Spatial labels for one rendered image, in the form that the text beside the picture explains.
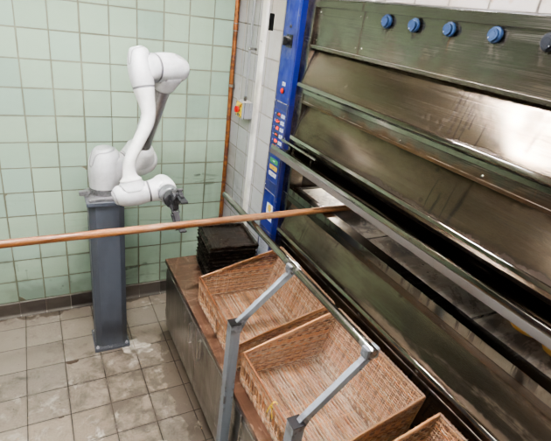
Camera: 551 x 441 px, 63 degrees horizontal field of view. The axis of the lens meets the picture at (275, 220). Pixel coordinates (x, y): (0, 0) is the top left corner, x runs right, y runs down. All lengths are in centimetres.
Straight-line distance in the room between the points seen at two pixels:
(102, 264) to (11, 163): 79
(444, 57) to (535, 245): 66
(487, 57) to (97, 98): 213
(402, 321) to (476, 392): 36
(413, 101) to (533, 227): 59
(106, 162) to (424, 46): 161
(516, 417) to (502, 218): 59
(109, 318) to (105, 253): 46
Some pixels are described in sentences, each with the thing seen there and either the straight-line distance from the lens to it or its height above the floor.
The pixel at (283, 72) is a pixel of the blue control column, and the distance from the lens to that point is 240.
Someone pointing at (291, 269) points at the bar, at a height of 116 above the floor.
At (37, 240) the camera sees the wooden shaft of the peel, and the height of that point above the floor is 119.
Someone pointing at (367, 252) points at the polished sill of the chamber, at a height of 117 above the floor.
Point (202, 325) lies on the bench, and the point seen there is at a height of 58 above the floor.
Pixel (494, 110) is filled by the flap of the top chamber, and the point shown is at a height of 184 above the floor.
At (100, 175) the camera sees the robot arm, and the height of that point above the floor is 115.
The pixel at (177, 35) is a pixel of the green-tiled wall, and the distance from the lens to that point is 294.
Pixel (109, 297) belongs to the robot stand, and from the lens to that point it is 285.
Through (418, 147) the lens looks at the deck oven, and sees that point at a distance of 166.
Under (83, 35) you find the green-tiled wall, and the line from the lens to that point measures 285.
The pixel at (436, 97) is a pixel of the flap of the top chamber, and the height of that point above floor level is 183.
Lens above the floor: 202
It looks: 25 degrees down
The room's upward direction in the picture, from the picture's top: 8 degrees clockwise
